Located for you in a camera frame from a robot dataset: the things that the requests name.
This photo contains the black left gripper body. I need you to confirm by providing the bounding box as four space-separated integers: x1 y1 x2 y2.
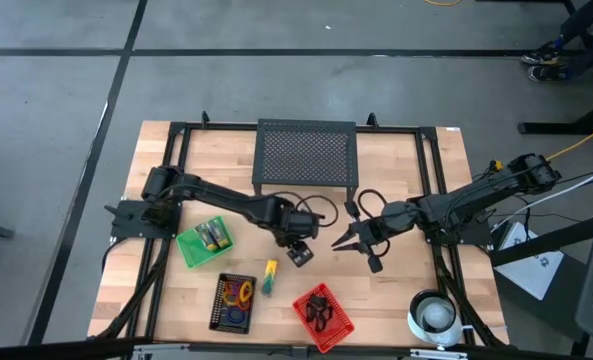
274 205 323 247

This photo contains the green plastic slotted basket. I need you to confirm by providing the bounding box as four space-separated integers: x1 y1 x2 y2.
174 214 236 270

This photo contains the black desk foot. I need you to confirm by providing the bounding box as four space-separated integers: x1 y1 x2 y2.
517 94 593 136

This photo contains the black rig beam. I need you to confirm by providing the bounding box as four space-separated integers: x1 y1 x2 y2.
0 335 593 360

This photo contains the person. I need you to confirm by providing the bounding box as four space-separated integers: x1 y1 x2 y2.
519 0 593 84

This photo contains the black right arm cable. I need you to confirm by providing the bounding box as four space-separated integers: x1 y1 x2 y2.
357 188 393 216

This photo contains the black plastic slotted basket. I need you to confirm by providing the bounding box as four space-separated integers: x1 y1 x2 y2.
208 272 258 335

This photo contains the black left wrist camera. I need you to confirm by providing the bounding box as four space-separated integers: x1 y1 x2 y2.
285 240 315 268

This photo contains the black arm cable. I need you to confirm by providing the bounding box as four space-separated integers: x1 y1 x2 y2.
357 188 393 216
270 191 340 229

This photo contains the white cable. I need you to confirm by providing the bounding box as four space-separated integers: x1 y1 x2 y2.
490 162 593 230

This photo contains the red plastic slotted basket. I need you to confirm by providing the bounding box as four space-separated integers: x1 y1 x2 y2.
291 282 356 354

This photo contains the yellow extension cable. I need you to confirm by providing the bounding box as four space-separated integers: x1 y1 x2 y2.
492 119 593 172

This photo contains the white box with logo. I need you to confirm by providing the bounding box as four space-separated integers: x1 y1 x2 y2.
493 221 566 302

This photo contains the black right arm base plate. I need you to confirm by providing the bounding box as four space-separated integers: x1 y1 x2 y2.
423 219 495 247

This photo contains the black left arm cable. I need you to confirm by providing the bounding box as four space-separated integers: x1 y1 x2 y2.
270 191 340 229

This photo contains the black desk bar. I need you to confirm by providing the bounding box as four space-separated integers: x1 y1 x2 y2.
489 208 593 267

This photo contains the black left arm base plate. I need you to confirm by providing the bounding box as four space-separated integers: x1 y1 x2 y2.
104 198 183 240

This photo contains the black perforated metal shelf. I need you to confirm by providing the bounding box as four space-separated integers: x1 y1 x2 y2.
251 117 360 204

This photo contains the yellow coil wrist keychain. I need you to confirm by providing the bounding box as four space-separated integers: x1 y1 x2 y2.
237 279 255 304

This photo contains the green yellow crayon box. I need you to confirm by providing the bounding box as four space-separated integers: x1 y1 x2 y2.
194 222 218 252
260 258 280 298
207 218 231 250

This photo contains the black metal table frame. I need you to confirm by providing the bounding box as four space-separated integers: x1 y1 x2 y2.
88 119 510 351

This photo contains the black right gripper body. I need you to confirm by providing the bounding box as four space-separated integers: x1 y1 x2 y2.
357 216 396 250

